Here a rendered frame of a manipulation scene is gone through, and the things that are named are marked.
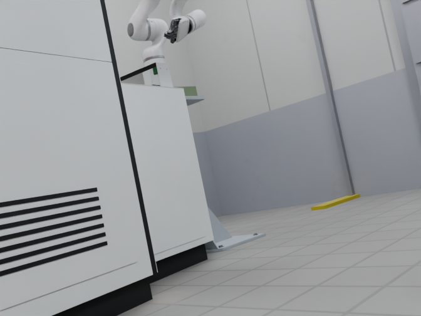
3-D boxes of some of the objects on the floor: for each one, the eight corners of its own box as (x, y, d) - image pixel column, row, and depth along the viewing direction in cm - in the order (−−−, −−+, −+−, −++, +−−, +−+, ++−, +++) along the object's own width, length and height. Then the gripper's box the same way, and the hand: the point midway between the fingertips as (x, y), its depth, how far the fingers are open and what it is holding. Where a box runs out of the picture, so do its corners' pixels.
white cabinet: (123, 298, 173) (81, 79, 177) (-17, 303, 228) (-46, 136, 232) (220, 256, 225) (186, 88, 230) (88, 268, 280) (62, 133, 285)
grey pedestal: (210, 240, 295) (185, 111, 300) (265, 236, 265) (236, 93, 269) (146, 261, 258) (118, 114, 263) (202, 258, 228) (169, 92, 232)
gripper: (195, 12, 216) (176, 22, 201) (190, 42, 224) (171, 54, 210) (180, 7, 217) (161, 16, 203) (176, 37, 226) (156, 49, 211)
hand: (168, 34), depth 208 cm, fingers closed
